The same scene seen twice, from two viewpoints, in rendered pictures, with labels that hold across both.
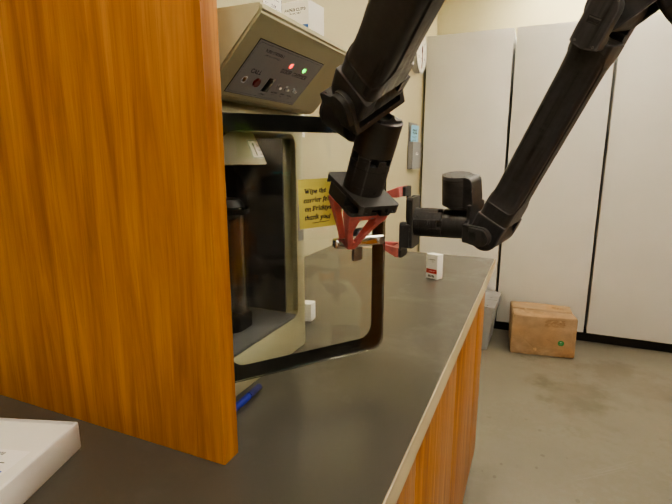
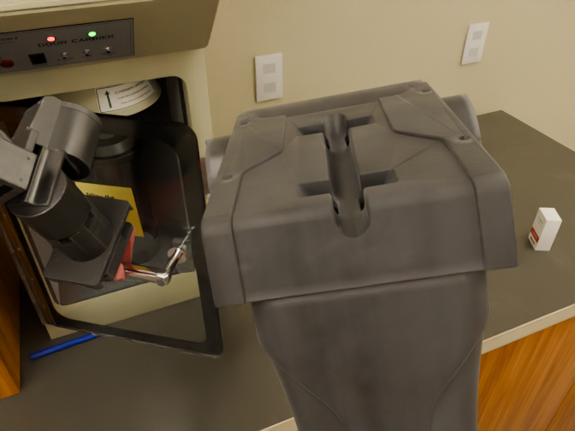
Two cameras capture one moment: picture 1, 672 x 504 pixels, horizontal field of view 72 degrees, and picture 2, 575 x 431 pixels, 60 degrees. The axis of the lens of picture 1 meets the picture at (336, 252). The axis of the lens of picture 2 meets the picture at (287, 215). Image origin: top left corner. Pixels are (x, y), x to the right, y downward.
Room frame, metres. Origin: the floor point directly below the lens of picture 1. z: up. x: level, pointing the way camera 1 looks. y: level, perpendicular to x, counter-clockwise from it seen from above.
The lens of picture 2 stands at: (0.52, -0.48, 1.64)
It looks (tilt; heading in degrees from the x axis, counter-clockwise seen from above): 38 degrees down; 43
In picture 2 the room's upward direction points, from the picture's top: straight up
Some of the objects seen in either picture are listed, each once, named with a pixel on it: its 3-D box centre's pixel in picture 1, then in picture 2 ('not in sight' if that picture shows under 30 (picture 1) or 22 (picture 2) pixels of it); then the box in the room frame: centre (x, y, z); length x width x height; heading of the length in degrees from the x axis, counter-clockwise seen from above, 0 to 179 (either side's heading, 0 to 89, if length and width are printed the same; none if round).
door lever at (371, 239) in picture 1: (354, 239); (144, 263); (0.73, -0.03, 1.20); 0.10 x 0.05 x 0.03; 120
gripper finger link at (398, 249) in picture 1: (390, 236); not in sight; (0.95, -0.11, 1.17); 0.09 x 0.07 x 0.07; 67
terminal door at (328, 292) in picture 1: (305, 246); (105, 245); (0.72, 0.05, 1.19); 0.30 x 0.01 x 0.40; 120
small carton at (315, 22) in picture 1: (303, 25); not in sight; (0.82, 0.05, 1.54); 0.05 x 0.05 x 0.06; 62
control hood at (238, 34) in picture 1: (286, 71); (72, 32); (0.76, 0.08, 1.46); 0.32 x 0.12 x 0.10; 157
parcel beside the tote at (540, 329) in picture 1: (540, 328); not in sight; (3.09, -1.44, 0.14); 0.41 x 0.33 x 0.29; 73
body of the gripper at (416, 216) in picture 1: (425, 222); not in sight; (0.92, -0.18, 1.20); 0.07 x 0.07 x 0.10; 67
